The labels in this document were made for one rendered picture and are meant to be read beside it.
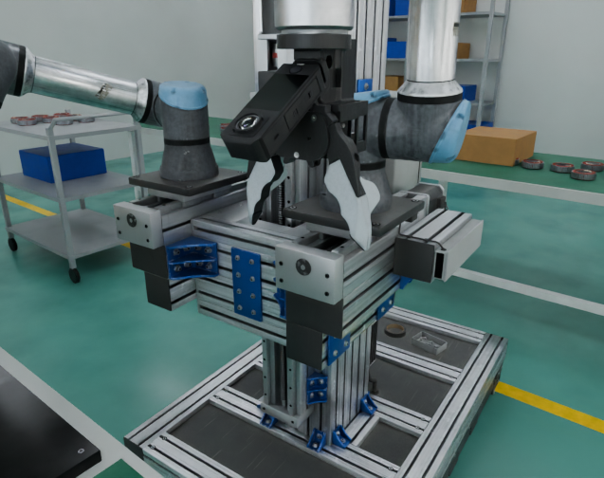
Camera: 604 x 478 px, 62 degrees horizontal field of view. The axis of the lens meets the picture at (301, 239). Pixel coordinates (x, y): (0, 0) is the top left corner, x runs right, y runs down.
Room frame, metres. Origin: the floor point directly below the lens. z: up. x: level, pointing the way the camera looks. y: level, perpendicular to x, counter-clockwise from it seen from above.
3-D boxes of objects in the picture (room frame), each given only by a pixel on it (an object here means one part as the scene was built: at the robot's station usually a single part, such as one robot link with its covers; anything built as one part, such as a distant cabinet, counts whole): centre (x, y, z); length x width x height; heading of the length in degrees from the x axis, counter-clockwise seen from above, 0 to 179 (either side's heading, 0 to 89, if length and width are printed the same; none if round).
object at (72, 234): (3.29, 1.55, 0.51); 1.01 x 0.60 x 1.01; 51
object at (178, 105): (1.30, 0.30, 1.20); 0.13 x 0.12 x 0.14; 33
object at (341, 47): (0.52, -0.02, 1.29); 0.09 x 0.08 x 0.12; 146
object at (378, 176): (1.02, -0.11, 1.09); 0.15 x 0.15 x 0.10
